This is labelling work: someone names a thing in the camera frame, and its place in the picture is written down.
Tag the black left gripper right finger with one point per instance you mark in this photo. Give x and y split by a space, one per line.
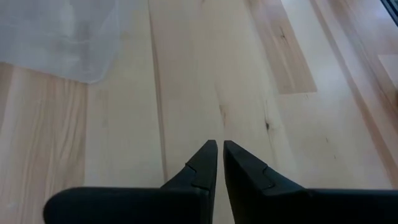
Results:
280 205

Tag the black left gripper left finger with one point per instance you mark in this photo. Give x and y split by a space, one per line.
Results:
155 205

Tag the clear plastic bin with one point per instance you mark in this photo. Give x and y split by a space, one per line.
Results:
62 37

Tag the black aluminium table frame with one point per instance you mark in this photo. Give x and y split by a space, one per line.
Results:
394 9

